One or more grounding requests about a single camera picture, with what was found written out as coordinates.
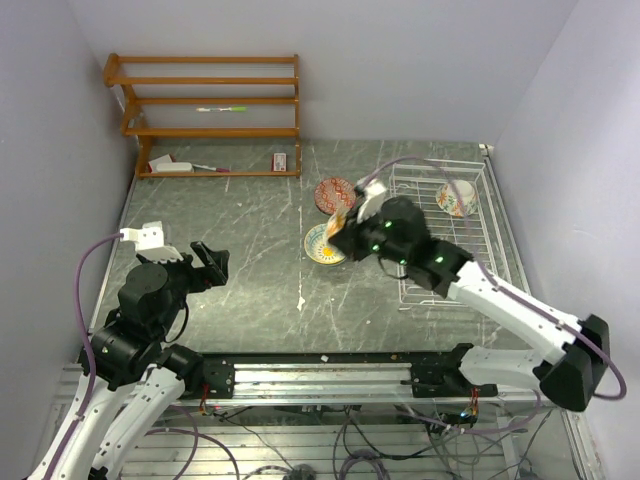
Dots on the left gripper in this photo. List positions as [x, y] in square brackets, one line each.
[203, 276]

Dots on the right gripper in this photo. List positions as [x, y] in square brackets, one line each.
[350, 243]

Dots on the orange flower bowl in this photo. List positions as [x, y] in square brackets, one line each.
[336, 223]
[458, 198]

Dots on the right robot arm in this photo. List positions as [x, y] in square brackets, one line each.
[566, 357]

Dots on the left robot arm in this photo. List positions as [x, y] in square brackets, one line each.
[130, 375]

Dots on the blue yellow patterned bowl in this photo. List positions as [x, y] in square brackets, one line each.
[318, 249]

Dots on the red patterned bowl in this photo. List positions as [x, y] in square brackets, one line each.
[333, 194]

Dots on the pink white pen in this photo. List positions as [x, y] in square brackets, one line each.
[210, 168]

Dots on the small red white box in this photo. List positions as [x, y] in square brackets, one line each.
[279, 162]

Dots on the green white pen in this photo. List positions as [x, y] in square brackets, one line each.
[234, 109]

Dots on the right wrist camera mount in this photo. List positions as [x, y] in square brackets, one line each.
[373, 196]

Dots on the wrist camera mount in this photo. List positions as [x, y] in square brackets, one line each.
[152, 243]
[373, 196]

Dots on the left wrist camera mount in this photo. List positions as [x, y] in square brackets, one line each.
[152, 243]

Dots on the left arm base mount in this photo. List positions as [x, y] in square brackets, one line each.
[218, 379]

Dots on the white wire dish rack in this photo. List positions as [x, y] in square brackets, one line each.
[486, 233]

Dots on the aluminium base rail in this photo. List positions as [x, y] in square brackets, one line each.
[279, 384]

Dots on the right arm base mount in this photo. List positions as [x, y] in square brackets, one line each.
[436, 374]

